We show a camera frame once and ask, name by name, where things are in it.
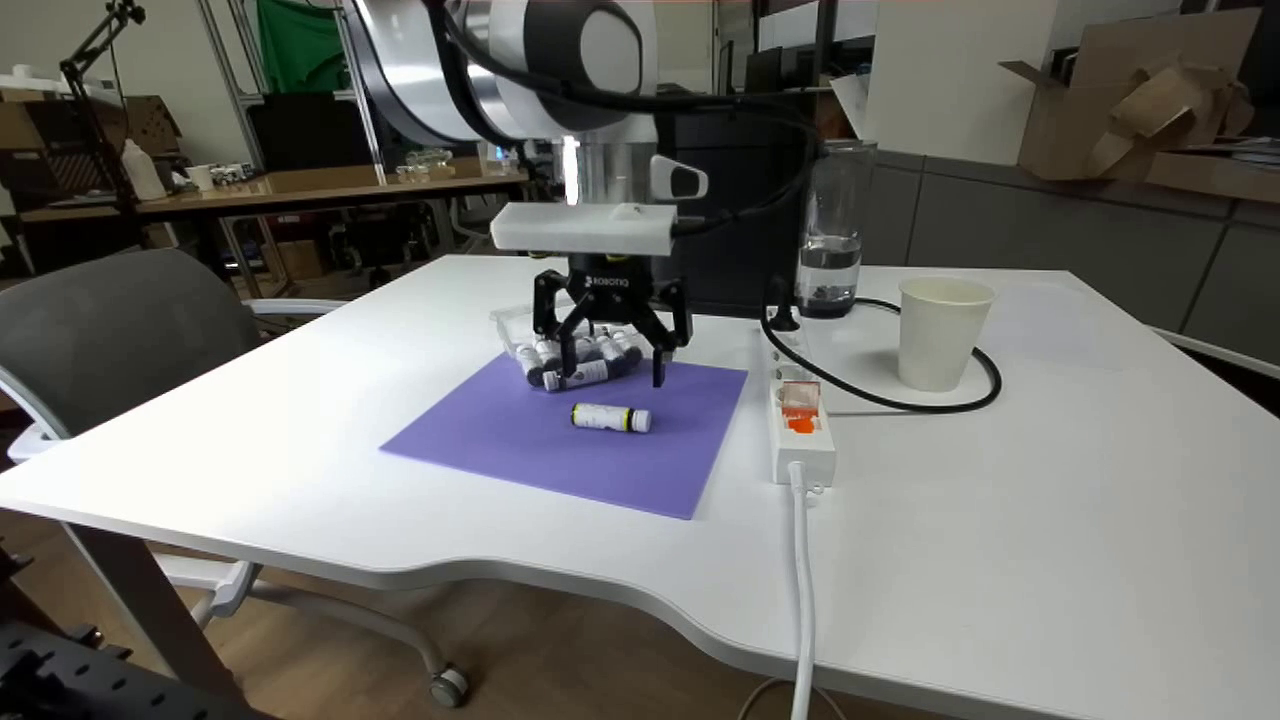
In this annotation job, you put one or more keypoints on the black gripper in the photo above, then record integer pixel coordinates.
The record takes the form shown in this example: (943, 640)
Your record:
(614, 278)

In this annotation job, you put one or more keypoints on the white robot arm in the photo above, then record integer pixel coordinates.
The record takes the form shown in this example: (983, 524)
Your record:
(401, 65)

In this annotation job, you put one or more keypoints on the purple mat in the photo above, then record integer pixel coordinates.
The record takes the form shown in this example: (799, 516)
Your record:
(602, 462)

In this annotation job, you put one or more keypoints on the open cardboard box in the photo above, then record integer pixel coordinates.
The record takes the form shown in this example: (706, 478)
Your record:
(1134, 121)

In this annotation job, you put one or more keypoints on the brown cardboard box stack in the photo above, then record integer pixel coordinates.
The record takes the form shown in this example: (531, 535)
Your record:
(53, 134)

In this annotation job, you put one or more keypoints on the white tube orange band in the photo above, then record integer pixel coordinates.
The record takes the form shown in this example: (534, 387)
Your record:
(619, 351)

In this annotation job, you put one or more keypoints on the white tube brown band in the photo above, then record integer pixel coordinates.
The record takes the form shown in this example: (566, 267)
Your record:
(541, 352)

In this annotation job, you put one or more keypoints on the clear plastic bag with items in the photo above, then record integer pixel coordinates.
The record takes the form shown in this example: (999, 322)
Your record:
(517, 337)

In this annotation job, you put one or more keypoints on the black coffee machine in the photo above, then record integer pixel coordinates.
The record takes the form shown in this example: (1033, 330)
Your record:
(744, 202)

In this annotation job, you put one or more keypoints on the glass carafe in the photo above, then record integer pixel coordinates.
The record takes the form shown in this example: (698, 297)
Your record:
(829, 267)

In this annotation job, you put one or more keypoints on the white power strip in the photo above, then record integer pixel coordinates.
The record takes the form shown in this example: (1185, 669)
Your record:
(806, 432)

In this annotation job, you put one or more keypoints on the white paper cup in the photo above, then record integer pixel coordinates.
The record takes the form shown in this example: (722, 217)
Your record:
(947, 334)

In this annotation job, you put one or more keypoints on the wooden table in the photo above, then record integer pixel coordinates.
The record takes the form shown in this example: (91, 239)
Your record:
(307, 185)

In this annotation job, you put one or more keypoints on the black monitor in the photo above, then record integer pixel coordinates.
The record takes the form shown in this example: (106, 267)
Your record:
(309, 134)

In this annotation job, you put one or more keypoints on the green cloth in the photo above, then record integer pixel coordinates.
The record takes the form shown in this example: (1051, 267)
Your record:
(300, 46)

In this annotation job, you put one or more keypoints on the white board panel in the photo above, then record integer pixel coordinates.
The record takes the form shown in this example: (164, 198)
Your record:
(962, 80)

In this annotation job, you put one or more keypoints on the grey counter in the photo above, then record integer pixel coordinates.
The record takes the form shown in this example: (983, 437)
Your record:
(1065, 241)

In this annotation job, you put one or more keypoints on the white jug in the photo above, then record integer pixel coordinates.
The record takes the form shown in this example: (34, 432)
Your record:
(140, 175)

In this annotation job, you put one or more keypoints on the grey office chair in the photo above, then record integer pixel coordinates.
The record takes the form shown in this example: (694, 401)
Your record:
(122, 334)

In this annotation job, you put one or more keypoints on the grey table leg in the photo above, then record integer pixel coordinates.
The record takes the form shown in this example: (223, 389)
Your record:
(147, 614)

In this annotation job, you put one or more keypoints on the black perforated rack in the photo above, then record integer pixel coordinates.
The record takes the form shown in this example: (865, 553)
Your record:
(83, 683)

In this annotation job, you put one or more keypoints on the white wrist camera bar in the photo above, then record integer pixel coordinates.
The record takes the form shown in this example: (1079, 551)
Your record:
(586, 228)

